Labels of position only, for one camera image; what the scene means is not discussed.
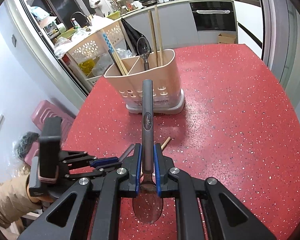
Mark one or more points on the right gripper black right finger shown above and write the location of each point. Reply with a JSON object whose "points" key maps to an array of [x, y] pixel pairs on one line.
{"points": [[205, 208]]}

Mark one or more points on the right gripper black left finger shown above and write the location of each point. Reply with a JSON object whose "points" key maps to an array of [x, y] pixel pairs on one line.
{"points": [[90, 208]]}

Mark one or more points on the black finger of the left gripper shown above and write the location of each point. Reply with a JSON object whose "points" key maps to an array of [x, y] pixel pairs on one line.
{"points": [[112, 160]]}

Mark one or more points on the plain wooden chopstick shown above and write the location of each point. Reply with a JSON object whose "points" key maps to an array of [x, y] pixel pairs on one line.
{"points": [[163, 146]]}

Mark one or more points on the grey handled metal spoon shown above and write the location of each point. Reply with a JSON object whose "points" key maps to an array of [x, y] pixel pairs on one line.
{"points": [[147, 205]]}

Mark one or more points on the long bamboo chopstick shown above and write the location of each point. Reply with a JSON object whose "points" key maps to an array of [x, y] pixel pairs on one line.
{"points": [[155, 52], [161, 50]]}

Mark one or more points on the blue patterned wooden chopstick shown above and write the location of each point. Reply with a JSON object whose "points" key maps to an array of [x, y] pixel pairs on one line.
{"points": [[111, 47]]}

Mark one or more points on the black handled metal spoon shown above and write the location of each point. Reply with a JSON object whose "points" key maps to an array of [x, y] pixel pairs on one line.
{"points": [[144, 51]]}

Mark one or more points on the person's tan sleeve forearm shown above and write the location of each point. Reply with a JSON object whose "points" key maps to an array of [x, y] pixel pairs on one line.
{"points": [[15, 201]]}

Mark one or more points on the person's left hand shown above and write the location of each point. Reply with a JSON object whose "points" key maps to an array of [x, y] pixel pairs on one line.
{"points": [[37, 199]]}

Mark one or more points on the beige plastic utensil holder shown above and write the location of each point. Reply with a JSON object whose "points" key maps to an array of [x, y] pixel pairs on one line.
{"points": [[161, 83]]}

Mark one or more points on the dark chopstick in holder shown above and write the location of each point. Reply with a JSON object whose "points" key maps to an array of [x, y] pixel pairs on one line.
{"points": [[112, 55]]}

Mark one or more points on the white perforated plastic shelf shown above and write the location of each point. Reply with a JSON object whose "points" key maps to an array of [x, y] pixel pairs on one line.
{"points": [[88, 44]]}

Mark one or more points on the cardboard box on floor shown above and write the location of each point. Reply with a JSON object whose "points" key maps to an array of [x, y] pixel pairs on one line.
{"points": [[225, 38]]}

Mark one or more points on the black built-in oven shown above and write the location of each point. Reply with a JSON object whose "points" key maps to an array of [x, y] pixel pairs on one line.
{"points": [[214, 15]]}

